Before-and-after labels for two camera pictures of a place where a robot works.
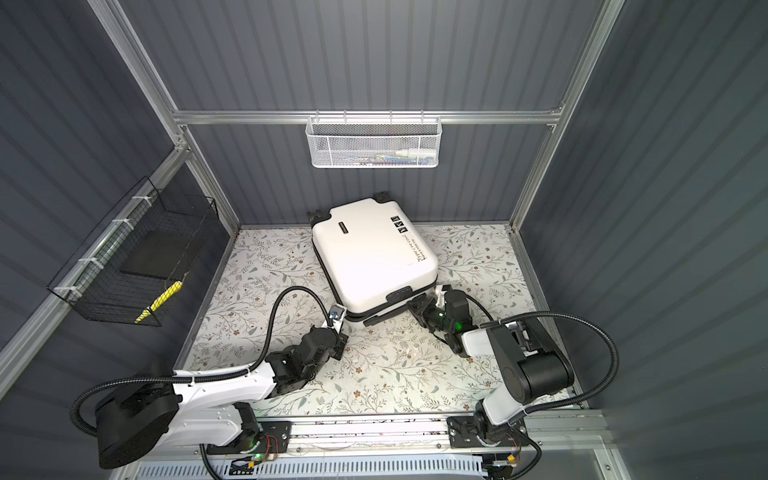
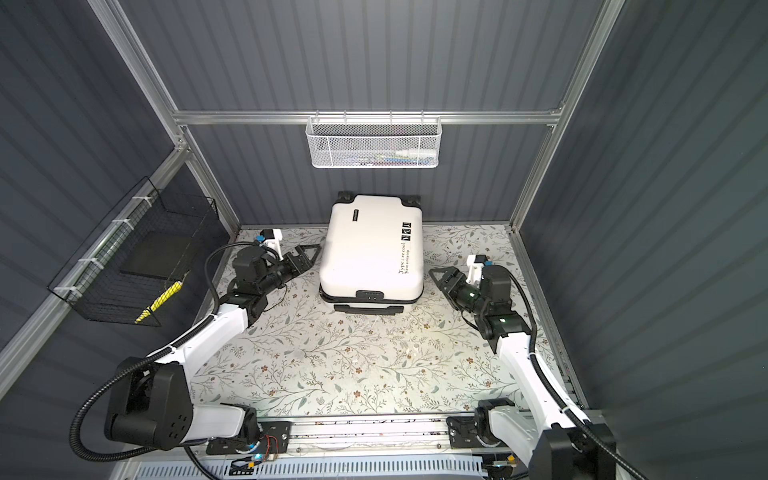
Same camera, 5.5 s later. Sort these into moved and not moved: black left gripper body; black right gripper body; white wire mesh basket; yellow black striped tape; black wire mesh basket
Moved: black left gripper body; black right gripper body
Not moved: yellow black striped tape; white wire mesh basket; black wire mesh basket
